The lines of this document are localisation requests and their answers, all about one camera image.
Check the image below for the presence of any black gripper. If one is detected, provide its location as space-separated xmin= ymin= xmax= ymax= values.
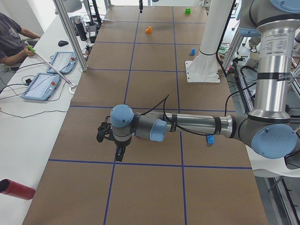
xmin=115 ymin=143 xmax=127 ymax=162
xmin=139 ymin=0 xmax=143 ymax=9

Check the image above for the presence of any orange trapezoid block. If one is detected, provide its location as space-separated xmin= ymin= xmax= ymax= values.
xmin=145 ymin=26 xmax=152 ymax=34

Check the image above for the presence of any silver UR robot arm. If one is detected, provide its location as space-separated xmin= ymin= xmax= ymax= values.
xmin=109 ymin=0 xmax=300 ymax=161

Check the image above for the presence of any green duplo block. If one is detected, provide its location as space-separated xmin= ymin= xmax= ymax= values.
xmin=185 ymin=8 xmax=191 ymax=15

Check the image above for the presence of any black box white label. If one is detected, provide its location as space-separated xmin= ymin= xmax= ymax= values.
xmin=88 ymin=25 xmax=97 ymax=43

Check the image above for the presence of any black bottle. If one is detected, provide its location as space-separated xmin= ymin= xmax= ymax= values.
xmin=75 ymin=20 xmax=87 ymax=41

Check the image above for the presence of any black keyboard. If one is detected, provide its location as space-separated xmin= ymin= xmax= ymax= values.
xmin=69 ymin=15 xmax=82 ymax=36

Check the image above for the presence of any black computer mouse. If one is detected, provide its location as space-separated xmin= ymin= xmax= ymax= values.
xmin=58 ymin=40 xmax=68 ymax=47

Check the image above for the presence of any long blue block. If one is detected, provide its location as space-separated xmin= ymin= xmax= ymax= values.
xmin=206 ymin=135 xmax=215 ymax=145

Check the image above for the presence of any green bowl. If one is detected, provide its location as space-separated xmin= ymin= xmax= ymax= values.
xmin=218 ymin=45 xmax=228 ymax=54

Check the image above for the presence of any far blue teach pendant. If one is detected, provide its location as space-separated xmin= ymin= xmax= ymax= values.
xmin=50 ymin=52 xmax=77 ymax=74

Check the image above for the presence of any blue teach pendant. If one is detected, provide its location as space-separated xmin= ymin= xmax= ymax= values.
xmin=21 ymin=73 xmax=60 ymax=101
xmin=50 ymin=52 xmax=77 ymax=74

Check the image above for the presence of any near blue teach pendant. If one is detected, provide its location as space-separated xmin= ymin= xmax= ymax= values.
xmin=21 ymin=73 xmax=60 ymax=101

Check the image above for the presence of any red cylinder bottle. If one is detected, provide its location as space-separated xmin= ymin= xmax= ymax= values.
xmin=0 ymin=179 xmax=36 ymax=200

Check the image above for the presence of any seated person grey shirt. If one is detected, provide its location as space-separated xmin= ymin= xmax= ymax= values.
xmin=0 ymin=13 xmax=40 ymax=66

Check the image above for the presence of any white curved paper sheet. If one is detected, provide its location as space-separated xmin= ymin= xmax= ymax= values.
xmin=245 ymin=145 xmax=300 ymax=178

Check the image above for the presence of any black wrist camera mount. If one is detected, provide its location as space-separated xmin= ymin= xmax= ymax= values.
xmin=96 ymin=116 xmax=114 ymax=143

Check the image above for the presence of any aluminium frame post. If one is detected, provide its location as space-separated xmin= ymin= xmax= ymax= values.
xmin=53 ymin=0 xmax=88 ymax=72

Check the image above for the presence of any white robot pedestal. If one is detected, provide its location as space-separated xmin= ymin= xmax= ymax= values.
xmin=185 ymin=0 xmax=235 ymax=83

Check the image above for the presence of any green handled reacher stick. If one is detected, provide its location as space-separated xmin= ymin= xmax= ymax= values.
xmin=27 ymin=45 xmax=77 ymax=94

